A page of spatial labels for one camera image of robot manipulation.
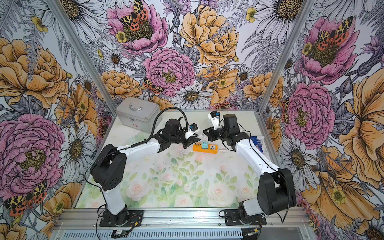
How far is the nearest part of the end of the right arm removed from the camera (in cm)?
62

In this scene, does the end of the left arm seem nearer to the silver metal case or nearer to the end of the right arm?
the end of the right arm

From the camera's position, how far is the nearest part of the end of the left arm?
71 centimetres

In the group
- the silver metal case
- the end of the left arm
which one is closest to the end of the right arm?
the end of the left arm
